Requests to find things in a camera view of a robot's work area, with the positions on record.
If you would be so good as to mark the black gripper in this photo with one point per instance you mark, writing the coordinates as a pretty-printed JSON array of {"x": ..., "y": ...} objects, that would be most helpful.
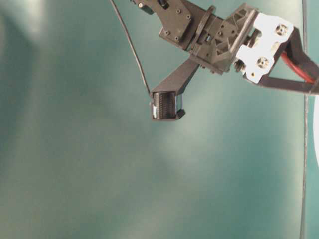
[{"x": 211, "y": 41}]

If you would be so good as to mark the black white robot arm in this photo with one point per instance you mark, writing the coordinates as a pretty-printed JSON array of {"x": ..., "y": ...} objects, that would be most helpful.
[{"x": 266, "y": 49}]

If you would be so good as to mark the white round object at edge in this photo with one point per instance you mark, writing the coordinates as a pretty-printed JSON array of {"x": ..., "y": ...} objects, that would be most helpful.
[{"x": 316, "y": 128}]

